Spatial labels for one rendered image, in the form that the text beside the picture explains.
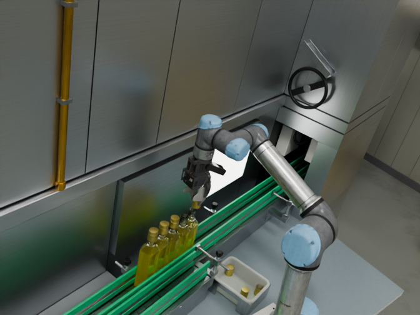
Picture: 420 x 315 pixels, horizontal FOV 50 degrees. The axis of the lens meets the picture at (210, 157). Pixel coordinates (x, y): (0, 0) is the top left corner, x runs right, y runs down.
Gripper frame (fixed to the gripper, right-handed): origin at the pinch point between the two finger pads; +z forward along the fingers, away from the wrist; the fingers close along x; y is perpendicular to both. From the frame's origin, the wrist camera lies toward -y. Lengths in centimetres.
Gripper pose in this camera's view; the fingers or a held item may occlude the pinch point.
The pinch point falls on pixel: (197, 199)
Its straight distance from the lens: 172.3
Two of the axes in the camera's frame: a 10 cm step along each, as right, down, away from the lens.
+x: 6.2, 5.1, -6.0
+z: -1.9, 8.4, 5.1
